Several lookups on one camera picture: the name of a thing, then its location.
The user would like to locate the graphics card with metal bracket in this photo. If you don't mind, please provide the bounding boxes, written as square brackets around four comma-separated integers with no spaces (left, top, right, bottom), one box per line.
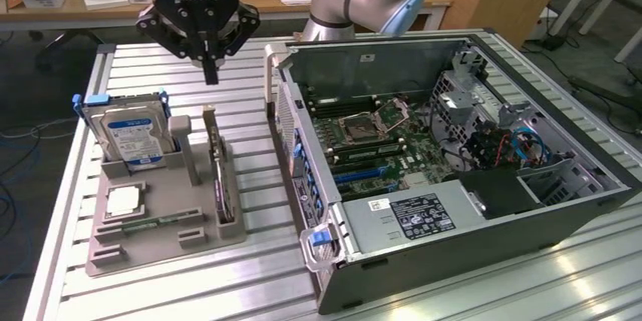
[201,104,238,224]

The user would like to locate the black chair base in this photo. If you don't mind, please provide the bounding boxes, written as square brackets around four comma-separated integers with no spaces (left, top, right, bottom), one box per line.
[30,29,110,72]

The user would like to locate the hard disk with blue caddy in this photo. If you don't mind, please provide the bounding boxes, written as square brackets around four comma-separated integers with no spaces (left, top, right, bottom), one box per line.
[71,87,177,170]

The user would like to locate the black RAM slot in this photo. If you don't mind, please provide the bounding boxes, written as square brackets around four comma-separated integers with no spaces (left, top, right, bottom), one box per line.
[311,101,379,116]
[309,97,378,112]
[313,105,381,120]
[309,93,378,108]

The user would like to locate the CPU socket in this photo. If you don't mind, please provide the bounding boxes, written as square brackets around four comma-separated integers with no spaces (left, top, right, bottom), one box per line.
[339,113,390,141]

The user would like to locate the metal socket cover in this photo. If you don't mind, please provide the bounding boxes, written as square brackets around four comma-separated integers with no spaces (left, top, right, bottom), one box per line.
[374,95,411,127]

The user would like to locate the labelled RAM stick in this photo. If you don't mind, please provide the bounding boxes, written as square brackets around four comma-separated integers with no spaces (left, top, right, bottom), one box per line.
[331,139,406,159]

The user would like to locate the gray parts rack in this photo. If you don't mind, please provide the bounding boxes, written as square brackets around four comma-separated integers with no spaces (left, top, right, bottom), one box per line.
[84,114,249,279]

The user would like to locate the silver CPU chip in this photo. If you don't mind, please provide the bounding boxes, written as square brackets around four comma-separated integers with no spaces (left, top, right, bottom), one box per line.
[107,186,143,215]

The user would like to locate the blue expansion slot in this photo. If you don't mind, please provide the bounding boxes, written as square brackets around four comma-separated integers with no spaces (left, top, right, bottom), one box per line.
[333,165,401,184]

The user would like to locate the green motherboard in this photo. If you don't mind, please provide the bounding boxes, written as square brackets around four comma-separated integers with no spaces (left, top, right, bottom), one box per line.
[301,86,470,204]

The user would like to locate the metal drive cage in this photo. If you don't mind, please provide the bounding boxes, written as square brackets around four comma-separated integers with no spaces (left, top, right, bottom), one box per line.
[430,48,508,138]

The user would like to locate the green RAM stick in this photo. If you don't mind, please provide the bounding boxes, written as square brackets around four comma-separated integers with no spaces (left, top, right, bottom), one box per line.
[119,212,186,231]

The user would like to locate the silver chipset heatsink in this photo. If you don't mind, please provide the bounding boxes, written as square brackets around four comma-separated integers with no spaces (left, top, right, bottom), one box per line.
[401,173,434,188]

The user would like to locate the gray power supply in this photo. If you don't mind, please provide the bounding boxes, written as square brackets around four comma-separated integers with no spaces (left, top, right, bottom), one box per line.
[329,179,492,262]

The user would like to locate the black floor adapter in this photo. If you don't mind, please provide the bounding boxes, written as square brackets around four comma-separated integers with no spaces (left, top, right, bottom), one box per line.
[538,33,569,52]

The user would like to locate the black stand base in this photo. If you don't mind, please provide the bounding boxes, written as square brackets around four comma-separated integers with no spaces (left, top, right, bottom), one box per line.
[566,74,642,112]

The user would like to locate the metal disk bay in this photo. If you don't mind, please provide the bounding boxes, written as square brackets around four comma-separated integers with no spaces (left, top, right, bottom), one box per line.
[516,150,616,207]

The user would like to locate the black open PC case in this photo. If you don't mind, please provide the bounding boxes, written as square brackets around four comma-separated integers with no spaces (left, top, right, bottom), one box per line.
[265,27,642,316]

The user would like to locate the black wire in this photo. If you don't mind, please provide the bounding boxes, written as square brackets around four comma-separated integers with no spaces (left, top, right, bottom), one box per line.
[427,102,469,172]

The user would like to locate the red wire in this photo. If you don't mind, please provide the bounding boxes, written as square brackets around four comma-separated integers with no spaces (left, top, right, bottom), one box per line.
[500,132,514,165]

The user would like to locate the gray case handle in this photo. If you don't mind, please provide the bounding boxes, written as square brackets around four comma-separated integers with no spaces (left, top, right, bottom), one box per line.
[298,222,349,274]

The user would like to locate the blue wire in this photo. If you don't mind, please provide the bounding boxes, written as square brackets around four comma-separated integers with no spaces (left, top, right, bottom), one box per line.
[512,126,554,168]

